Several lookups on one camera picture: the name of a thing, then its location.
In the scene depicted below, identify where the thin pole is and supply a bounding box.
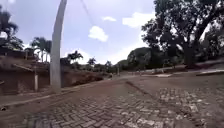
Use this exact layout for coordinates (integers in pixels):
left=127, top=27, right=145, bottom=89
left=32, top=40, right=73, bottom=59
left=116, top=64, right=121, bottom=77

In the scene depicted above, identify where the long brown earth bank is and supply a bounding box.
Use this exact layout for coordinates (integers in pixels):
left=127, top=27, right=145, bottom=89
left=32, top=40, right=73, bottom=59
left=0, top=54, right=108, bottom=98

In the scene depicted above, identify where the large dark tree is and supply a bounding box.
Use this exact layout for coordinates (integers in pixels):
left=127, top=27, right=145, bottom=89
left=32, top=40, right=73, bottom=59
left=141, top=0, right=224, bottom=70

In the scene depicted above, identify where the row of dark trees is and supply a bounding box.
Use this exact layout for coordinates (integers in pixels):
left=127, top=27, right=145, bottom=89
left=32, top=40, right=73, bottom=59
left=114, top=46, right=159, bottom=72

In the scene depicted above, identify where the palm tree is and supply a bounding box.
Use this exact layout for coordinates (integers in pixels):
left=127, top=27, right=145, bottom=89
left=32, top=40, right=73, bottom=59
left=30, top=36, right=53, bottom=63
left=66, top=49, right=84, bottom=65
left=86, top=57, right=98, bottom=67
left=0, top=4, right=25, bottom=52

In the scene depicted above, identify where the concrete kerb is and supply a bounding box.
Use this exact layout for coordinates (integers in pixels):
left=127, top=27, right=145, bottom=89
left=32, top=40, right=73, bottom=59
left=194, top=68, right=224, bottom=77
left=0, top=81, right=103, bottom=110

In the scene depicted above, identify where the short pale post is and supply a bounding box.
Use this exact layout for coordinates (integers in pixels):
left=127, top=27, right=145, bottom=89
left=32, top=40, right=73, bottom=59
left=33, top=73, right=39, bottom=93

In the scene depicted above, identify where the thick concrete pole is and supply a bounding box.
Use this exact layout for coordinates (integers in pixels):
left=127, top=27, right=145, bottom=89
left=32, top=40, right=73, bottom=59
left=49, top=0, right=68, bottom=94

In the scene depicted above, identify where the grey paving stone road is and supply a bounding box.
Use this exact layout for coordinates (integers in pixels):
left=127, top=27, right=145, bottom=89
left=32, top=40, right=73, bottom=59
left=0, top=71, right=224, bottom=128

